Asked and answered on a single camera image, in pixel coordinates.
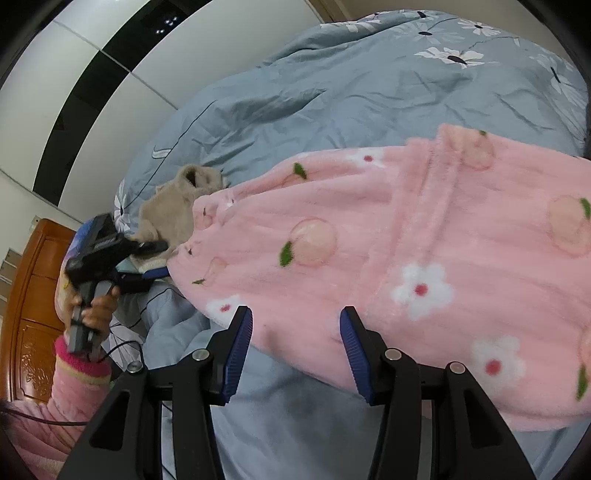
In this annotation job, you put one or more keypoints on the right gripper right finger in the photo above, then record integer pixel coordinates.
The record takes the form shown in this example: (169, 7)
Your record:
(470, 439)

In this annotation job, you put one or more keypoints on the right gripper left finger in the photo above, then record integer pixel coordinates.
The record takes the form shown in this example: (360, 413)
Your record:
(123, 440)

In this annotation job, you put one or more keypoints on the pink fleece floral garment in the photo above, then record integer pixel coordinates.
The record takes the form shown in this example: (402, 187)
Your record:
(468, 246)

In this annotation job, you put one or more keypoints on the pink sleeve left forearm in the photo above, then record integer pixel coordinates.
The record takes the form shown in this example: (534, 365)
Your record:
(44, 434)

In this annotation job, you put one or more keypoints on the person left hand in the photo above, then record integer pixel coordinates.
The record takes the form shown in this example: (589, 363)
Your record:
(97, 316)

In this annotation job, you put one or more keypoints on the beige fuzzy sweater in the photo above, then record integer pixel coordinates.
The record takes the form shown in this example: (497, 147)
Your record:
(167, 214)

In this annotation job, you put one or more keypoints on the white black wardrobe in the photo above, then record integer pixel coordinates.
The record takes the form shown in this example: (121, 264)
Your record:
(84, 84)

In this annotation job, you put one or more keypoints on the grey-blue floral duvet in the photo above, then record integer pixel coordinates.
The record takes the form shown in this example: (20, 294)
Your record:
(377, 81)

